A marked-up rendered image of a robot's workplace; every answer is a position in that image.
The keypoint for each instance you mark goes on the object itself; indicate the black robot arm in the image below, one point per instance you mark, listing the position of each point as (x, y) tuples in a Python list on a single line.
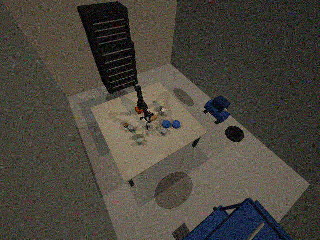
[(141, 104)]

